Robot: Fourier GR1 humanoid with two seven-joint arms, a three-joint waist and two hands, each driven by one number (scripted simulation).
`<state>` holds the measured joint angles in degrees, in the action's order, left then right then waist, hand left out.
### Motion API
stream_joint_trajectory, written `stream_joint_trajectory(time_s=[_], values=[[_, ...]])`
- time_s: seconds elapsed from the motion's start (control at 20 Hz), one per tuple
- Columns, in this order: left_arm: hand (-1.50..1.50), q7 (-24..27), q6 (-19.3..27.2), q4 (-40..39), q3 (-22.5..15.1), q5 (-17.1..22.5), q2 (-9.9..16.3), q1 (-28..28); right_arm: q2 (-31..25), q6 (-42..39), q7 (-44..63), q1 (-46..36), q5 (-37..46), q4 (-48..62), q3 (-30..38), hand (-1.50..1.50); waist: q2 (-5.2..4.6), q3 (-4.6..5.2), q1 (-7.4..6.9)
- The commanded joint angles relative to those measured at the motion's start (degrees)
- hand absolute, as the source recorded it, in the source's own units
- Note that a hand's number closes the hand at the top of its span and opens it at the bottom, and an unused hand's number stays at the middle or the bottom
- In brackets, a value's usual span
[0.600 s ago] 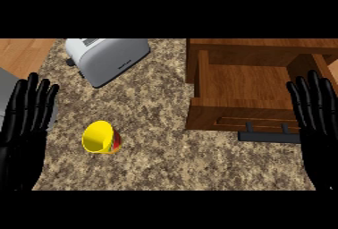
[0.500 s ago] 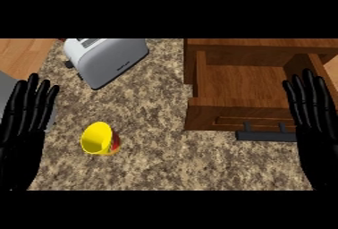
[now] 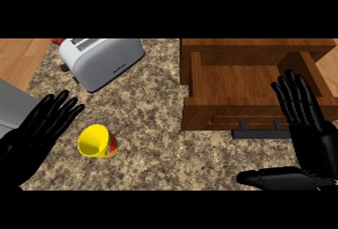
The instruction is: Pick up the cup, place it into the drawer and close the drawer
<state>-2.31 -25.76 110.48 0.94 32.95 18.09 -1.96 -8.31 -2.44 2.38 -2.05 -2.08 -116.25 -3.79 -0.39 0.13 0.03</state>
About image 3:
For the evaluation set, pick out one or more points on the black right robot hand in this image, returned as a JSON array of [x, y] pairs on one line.
[[311, 140]]

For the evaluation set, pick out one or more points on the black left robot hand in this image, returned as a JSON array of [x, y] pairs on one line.
[[32, 134]]

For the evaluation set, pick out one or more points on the yellow cup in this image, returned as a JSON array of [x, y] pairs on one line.
[[95, 145]]

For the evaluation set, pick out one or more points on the brown wooden drawer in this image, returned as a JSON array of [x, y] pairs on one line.
[[252, 95]]

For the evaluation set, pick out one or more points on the grey appliance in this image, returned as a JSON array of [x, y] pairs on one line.
[[11, 104]]

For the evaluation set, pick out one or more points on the white toaster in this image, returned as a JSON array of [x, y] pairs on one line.
[[104, 59]]

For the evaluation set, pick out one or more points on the red object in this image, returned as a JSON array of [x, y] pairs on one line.
[[57, 41]]

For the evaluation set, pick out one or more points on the brown wooden cabinet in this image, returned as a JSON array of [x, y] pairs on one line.
[[258, 47]]

